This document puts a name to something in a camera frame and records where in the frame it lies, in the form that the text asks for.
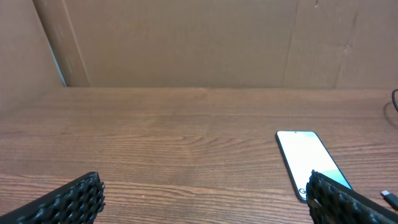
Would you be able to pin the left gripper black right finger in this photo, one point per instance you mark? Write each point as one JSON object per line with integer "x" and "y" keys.
{"x": 330, "y": 202}

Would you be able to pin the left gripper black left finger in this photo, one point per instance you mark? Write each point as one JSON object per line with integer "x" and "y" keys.
{"x": 79, "y": 201}

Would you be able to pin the black Galaxy smartphone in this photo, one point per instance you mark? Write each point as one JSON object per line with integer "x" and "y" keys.
{"x": 304, "y": 152}

